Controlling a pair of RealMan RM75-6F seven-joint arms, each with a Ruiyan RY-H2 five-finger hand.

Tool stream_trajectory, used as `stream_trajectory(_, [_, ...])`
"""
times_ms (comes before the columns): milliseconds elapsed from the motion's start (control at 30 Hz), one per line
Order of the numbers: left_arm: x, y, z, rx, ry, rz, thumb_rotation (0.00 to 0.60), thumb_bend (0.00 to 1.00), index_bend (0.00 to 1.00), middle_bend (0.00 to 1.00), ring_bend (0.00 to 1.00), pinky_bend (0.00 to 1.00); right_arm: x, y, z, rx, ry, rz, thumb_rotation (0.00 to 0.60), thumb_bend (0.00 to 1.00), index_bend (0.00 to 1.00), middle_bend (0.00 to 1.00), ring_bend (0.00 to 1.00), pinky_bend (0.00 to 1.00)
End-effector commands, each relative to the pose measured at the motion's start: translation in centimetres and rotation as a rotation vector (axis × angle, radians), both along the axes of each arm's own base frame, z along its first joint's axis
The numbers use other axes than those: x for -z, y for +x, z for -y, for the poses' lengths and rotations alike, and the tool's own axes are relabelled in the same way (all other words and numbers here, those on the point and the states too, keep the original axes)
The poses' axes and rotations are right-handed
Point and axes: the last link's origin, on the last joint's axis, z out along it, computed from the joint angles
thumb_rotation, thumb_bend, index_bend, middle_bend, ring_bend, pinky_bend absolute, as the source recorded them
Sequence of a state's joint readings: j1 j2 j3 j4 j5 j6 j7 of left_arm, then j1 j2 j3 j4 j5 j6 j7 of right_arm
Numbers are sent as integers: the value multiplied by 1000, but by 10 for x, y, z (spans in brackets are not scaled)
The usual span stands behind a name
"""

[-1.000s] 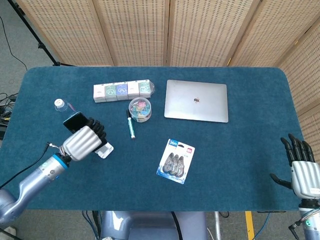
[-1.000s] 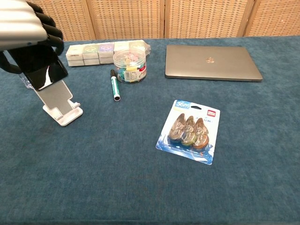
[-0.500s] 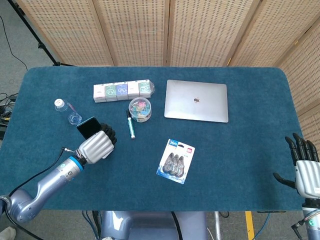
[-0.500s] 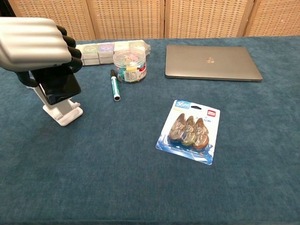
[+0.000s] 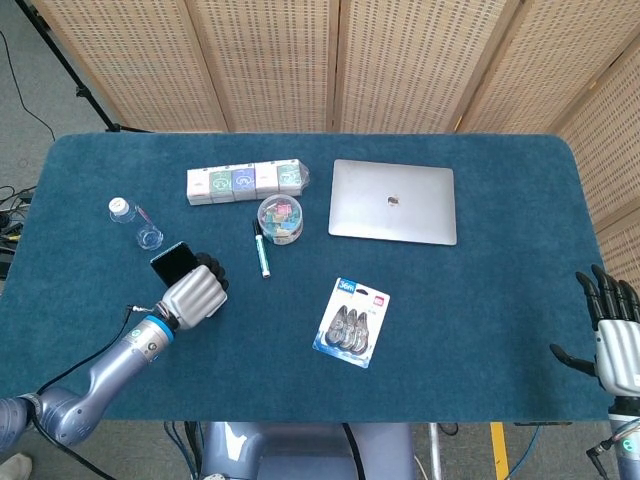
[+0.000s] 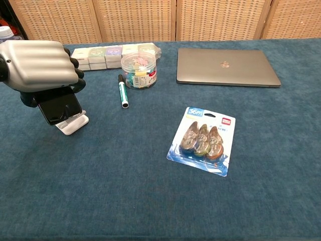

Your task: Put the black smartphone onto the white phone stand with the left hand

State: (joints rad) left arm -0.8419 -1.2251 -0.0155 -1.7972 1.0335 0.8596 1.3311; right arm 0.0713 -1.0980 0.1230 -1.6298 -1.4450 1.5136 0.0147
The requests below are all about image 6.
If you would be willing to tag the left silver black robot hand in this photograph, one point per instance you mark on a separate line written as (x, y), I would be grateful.
(37, 62)

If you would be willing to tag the black smartphone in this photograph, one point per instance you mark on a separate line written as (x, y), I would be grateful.
(60, 105)

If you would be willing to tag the white phone stand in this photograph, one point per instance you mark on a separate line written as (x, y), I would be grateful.
(72, 125)

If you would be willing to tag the green whiteboard marker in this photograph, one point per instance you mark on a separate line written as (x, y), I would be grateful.
(123, 93)

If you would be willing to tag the clear jar of binder clips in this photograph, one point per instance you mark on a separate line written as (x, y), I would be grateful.
(139, 72)

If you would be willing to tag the woven wooden folding screen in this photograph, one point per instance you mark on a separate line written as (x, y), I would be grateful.
(138, 20)

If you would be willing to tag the blue table cloth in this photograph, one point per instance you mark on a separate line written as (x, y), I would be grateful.
(125, 175)

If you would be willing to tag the correction tape blister pack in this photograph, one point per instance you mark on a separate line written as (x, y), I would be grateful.
(200, 143)

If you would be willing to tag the grey closed laptop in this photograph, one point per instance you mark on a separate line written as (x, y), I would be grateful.
(225, 65)

